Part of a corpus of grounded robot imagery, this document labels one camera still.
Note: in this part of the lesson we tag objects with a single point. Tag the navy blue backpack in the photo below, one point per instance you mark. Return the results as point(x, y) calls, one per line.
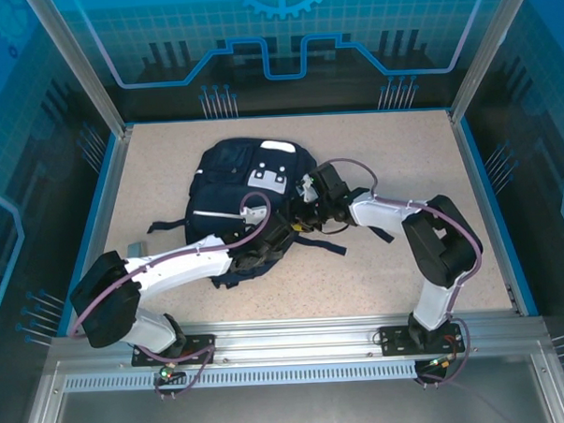
point(216, 195)

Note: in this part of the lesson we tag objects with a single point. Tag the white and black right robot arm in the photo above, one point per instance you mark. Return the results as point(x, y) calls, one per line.
point(433, 242)

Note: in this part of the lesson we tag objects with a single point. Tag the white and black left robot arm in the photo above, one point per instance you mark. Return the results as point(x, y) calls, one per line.
point(181, 272)

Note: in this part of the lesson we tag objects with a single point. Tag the small grey block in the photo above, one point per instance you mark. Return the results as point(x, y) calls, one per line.
point(136, 249)

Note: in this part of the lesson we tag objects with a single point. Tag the grey metal shelf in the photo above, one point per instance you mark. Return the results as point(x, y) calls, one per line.
point(295, 407)

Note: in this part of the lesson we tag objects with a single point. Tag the blue printed acrylic panel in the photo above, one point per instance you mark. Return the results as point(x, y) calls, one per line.
point(540, 116)
point(16, 139)
point(279, 33)

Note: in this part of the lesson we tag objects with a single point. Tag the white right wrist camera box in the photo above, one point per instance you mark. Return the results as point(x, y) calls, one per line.
point(308, 191)

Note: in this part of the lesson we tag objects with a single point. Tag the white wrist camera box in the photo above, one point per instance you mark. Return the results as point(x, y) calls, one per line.
point(308, 191)
point(251, 216)

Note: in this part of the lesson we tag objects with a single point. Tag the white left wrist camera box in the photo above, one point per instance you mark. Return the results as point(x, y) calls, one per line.
point(251, 216)

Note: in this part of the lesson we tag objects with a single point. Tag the aluminium front frame rail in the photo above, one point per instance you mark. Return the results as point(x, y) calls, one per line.
point(292, 337)

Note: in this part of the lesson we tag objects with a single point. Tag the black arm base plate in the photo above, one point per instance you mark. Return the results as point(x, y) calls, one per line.
point(201, 341)
point(393, 342)

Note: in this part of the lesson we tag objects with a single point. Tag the aluminium table side rail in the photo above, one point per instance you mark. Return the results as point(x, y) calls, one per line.
point(105, 205)
point(465, 142)

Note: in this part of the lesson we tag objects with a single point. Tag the aluminium frame post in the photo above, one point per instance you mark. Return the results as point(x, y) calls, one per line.
point(485, 48)
point(80, 66)

